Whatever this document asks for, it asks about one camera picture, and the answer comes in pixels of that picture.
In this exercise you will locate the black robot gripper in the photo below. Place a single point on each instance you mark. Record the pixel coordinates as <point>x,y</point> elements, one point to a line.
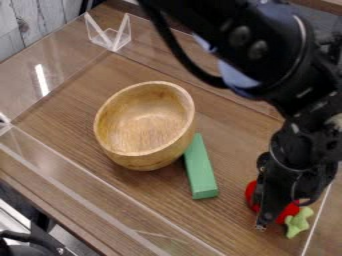
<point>297,169</point>

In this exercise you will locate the green rectangular block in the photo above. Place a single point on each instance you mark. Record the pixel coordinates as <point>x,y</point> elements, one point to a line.
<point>199,170</point>

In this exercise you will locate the red felt strawberry fruit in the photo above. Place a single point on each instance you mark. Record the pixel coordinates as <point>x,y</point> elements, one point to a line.
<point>293,218</point>

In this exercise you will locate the wooden bowl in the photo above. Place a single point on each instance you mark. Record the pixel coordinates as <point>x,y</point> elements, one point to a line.
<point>145,125</point>

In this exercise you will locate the black metal table bracket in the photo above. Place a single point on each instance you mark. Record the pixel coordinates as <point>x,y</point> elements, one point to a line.
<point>40,227</point>

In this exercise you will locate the clear acrylic enclosure walls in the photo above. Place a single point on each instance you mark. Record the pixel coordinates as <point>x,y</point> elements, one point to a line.
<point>133,213</point>

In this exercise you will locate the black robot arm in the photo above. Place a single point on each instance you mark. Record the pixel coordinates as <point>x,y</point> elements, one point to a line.
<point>255,48</point>

